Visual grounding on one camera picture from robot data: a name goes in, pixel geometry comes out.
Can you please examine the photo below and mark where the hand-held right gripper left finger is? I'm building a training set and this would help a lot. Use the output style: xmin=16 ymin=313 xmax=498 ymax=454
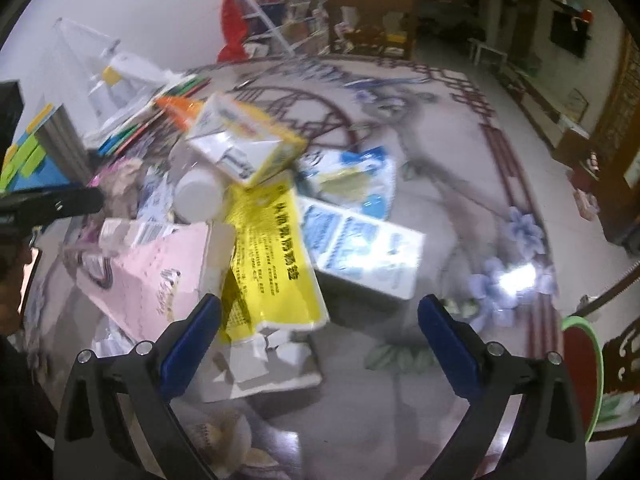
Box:
xmin=52 ymin=293 xmax=222 ymax=480

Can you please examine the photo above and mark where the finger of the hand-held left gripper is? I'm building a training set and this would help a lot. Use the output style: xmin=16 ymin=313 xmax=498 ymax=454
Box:
xmin=0 ymin=187 xmax=104 ymax=223

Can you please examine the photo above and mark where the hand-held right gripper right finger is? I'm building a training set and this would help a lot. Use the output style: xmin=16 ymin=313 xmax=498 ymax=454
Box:
xmin=418 ymin=294 xmax=587 ymax=480

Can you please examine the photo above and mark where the white torn cardboard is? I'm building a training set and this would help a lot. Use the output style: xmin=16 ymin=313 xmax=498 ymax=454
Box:
xmin=200 ymin=327 xmax=323 ymax=403

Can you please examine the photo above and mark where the pink box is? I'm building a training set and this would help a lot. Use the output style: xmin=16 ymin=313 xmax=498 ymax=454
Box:
xmin=75 ymin=220 xmax=236 ymax=346

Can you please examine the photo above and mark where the blue white box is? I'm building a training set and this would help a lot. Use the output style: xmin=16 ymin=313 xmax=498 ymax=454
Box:
xmin=299 ymin=196 xmax=427 ymax=302

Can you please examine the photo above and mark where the red bin with green rim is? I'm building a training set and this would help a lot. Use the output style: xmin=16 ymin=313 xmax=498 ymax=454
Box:
xmin=560 ymin=314 xmax=606 ymax=442

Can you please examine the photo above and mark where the blue white packet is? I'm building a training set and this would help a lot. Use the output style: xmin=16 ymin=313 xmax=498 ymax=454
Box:
xmin=299 ymin=146 xmax=397 ymax=220

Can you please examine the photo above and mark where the yellow white carton box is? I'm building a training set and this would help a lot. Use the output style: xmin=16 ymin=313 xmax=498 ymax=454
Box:
xmin=187 ymin=92 xmax=308 ymax=188

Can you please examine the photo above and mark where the grey book stack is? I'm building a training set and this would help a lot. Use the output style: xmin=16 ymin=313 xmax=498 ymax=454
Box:
xmin=40 ymin=105 xmax=96 ymax=186

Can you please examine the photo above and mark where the stack of sticky notes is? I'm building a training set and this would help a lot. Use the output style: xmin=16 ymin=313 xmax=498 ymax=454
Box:
xmin=0 ymin=104 xmax=56 ymax=192

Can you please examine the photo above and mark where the crumpled pink wrapper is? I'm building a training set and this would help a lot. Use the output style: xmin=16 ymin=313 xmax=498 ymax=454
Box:
xmin=97 ymin=157 xmax=148 ymax=208

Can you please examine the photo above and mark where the clear bottle with label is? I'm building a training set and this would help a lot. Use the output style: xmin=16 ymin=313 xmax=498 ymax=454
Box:
xmin=97 ymin=217 xmax=178 ymax=258

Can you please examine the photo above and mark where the beige crumpled wrapper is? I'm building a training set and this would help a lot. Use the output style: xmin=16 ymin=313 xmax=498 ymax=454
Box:
xmin=190 ymin=407 xmax=253 ymax=480

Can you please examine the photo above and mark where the stack of books and pens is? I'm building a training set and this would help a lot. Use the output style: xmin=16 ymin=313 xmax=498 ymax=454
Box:
xmin=95 ymin=74 xmax=213 ymax=156

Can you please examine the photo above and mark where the clear bottle with white cap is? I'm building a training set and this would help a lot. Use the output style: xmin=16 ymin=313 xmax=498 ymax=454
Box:
xmin=170 ymin=135 xmax=228 ymax=223

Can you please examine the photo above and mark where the clear acrylic stand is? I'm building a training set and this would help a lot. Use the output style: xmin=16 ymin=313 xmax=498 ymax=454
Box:
xmin=47 ymin=16 xmax=173 ymax=126

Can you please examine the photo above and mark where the orange plastic wrapper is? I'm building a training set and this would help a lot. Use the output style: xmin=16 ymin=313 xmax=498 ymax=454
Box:
xmin=155 ymin=96 xmax=205 ymax=117

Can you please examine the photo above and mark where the carved wooden chair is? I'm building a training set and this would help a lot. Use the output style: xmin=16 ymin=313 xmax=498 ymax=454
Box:
xmin=582 ymin=257 xmax=640 ymax=436

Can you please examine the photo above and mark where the tissue box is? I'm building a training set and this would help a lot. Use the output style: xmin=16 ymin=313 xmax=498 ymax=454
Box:
xmin=575 ymin=192 xmax=601 ymax=221

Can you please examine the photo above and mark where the red gift box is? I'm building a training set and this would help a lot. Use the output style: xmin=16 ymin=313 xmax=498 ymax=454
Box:
xmin=570 ymin=152 xmax=601 ymax=193

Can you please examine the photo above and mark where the red bag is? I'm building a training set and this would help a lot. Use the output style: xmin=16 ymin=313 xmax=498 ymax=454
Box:
xmin=216 ymin=0 xmax=266 ymax=64

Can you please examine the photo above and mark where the television cabinet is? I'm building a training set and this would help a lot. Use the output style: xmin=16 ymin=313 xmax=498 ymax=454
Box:
xmin=492 ymin=62 xmax=591 ymax=151

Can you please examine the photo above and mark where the wooden lattice partition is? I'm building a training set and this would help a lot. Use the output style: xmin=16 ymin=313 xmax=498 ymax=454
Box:
xmin=592 ymin=30 xmax=640 ymax=241

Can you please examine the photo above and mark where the white bookshelf rack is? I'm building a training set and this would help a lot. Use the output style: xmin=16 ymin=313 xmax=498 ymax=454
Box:
xmin=235 ymin=0 xmax=331 ymax=58

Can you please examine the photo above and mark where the white stool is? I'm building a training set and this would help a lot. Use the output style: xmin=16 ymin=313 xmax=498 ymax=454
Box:
xmin=467 ymin=39 xmax=508 ymax=65

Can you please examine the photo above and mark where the plain wooden chair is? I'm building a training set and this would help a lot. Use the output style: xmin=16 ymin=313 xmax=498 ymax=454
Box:
xmin=326 ymin=0 xmax=420 ymax=60

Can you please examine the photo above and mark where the small standing picture frame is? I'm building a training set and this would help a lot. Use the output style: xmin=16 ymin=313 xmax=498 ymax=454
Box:
xmin=567 ymin=89 xmax=588 ymax=121

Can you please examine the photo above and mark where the black wall television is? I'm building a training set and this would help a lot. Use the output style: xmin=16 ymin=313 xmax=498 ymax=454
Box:
xmin=550 ymin=10 xmax=593 ymax=58

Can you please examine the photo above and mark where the wall shelf with caps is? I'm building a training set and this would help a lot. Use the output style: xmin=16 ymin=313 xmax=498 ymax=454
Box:
xmin=550 ymin=0 xmax=596 ymax=23

